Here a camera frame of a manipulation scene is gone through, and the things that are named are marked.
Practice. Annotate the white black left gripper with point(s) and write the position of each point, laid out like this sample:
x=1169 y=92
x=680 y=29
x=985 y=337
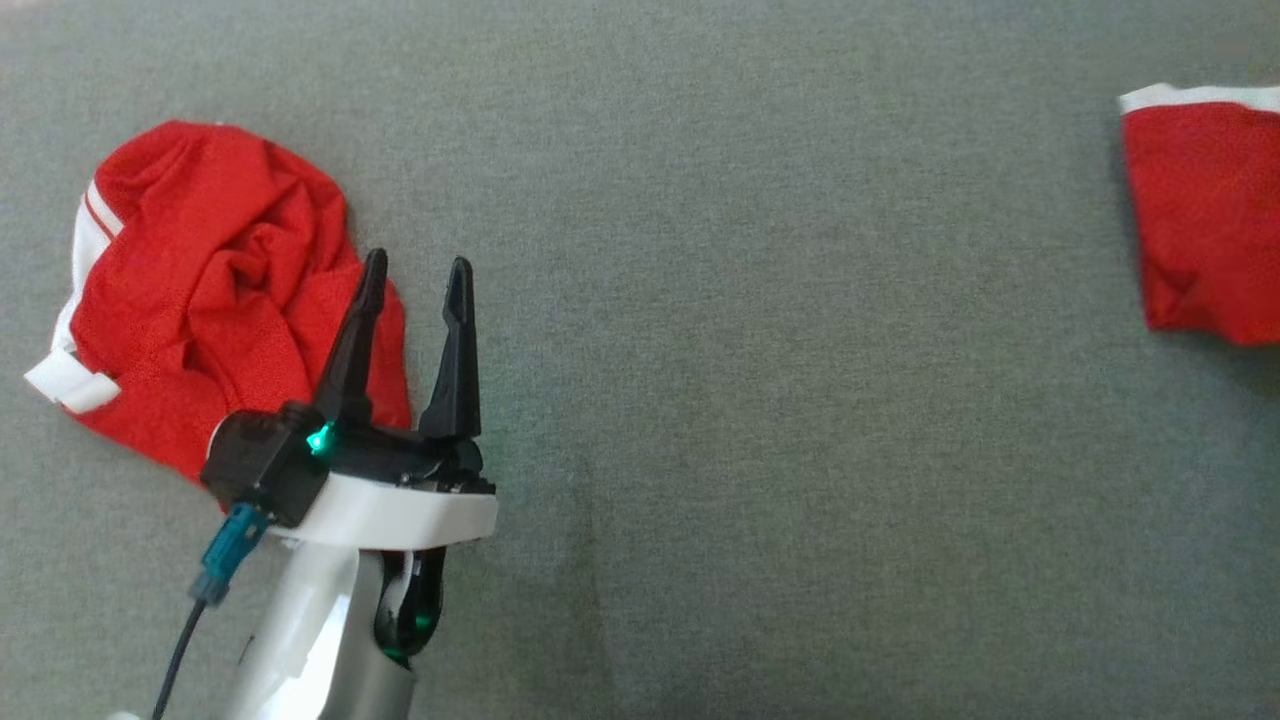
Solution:
x=400 y=510

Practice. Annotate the red garment striped white trim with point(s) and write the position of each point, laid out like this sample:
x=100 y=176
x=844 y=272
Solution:
x=200 y=280

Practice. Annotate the red garment with white hem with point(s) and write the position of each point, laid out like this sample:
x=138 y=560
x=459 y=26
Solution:
x=1210 y=220

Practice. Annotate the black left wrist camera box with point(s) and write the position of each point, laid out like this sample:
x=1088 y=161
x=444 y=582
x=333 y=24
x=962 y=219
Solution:
x=260 y=465

